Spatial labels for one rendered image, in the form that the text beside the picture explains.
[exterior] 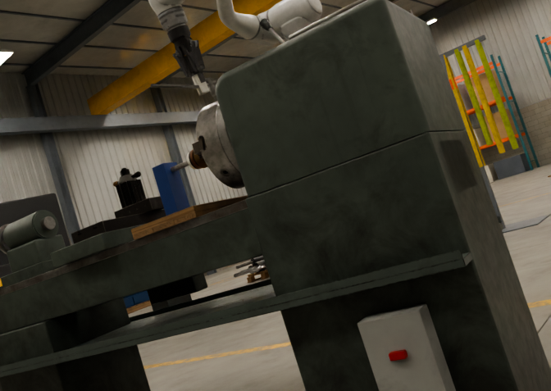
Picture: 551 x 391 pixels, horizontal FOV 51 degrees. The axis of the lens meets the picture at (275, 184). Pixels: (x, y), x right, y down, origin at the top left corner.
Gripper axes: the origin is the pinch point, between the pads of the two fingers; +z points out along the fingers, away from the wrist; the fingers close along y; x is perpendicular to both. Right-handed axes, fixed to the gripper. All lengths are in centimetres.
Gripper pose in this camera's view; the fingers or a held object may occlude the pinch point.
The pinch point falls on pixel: (200, 84)
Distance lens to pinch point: 204.5
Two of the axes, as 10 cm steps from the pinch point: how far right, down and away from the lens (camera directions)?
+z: 3.8, 9.2, 1.0
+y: 6.6, -1.9, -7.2
